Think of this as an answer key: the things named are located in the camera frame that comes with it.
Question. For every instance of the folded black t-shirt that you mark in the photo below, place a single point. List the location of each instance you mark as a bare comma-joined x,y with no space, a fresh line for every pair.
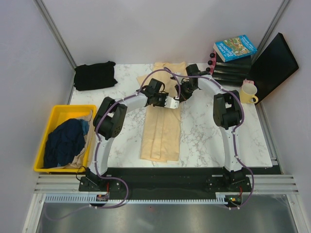
95,76

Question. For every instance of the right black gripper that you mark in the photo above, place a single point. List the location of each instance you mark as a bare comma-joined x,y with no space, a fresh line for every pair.
183,97

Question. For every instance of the yellow ceramic mug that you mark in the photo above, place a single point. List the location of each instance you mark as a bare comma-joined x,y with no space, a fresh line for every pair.
248,93

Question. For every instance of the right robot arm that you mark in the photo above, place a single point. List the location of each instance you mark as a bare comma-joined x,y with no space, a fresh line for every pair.
228,114

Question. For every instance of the cream yellow t-shirt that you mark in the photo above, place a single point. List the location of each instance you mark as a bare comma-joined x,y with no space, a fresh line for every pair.
162,126

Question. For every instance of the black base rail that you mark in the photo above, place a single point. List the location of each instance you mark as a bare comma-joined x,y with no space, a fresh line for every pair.
166,183

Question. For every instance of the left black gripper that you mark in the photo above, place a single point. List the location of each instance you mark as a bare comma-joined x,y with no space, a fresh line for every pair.
164,95

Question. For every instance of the black flat panel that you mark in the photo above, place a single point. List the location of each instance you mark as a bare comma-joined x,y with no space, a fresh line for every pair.
275,64

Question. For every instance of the white slotted cable duct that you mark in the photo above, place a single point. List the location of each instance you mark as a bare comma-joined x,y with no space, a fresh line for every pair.
76,198

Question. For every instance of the black box with knobs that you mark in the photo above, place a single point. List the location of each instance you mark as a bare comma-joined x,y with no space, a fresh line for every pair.
229,73

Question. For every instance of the small pink box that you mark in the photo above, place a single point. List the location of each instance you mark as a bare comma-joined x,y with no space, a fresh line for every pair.
246,81

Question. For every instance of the yellow plastic bin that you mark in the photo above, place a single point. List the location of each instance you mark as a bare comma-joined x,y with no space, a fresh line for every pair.
59,114

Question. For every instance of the colourful treehouse book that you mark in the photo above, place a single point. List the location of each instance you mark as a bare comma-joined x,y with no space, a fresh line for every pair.
234,48

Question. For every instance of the navy blue t-shirt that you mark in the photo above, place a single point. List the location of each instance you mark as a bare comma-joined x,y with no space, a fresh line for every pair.
65,143

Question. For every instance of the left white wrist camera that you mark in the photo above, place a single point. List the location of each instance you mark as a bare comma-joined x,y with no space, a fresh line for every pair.
171,103

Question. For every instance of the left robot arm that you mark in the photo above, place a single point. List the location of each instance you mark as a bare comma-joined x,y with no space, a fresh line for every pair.
109,120

